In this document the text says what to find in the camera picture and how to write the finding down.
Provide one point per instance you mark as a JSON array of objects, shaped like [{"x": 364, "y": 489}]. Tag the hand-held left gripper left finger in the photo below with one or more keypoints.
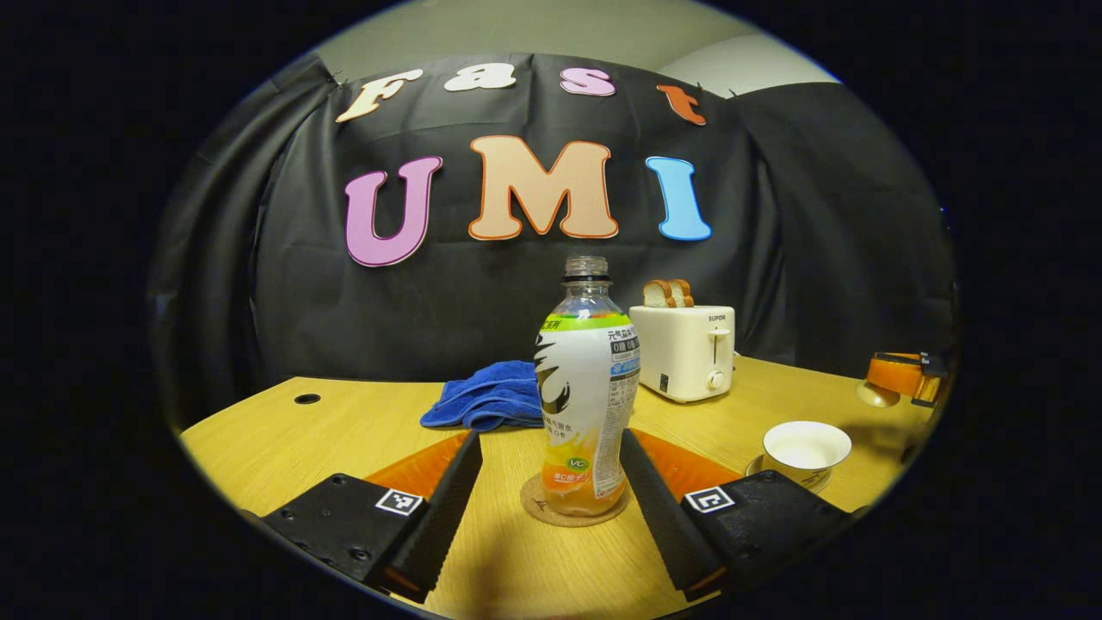
[{"x": 448, "y": 499}]

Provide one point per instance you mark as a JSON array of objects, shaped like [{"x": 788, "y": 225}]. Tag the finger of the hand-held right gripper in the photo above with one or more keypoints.
[{"x": 895, "y": 375}]

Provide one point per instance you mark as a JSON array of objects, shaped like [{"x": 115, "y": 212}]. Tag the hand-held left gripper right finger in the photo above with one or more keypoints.
[{"x": 659, "y": 508}]

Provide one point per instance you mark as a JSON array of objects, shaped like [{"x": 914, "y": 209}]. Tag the round wooden coaster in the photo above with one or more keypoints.
[{"x": 538, "y": 510}]

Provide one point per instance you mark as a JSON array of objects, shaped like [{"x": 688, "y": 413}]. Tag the cream ceramic teacup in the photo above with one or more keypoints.
[{"x": 805, "y": 452}]

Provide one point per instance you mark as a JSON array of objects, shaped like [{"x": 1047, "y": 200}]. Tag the clear labelled water bottle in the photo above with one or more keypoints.
[{"x": 585, "y": 387}]

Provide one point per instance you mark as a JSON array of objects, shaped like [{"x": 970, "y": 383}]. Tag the blue towel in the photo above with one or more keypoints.
[{"x": 491, "y": 396}]

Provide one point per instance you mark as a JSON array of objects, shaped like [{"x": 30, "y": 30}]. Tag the white toaster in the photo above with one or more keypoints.
[{"x": 680, "y": 353}]

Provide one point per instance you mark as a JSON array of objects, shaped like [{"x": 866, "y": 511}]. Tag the toast bread slice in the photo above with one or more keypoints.
[
  {"x": 659, "y": 295},
  {"x": 684, "y": 293}
]

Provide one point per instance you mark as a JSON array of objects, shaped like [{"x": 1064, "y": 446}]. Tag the black backdrop cloth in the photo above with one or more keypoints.
[{"x": 258, "y": 301}]

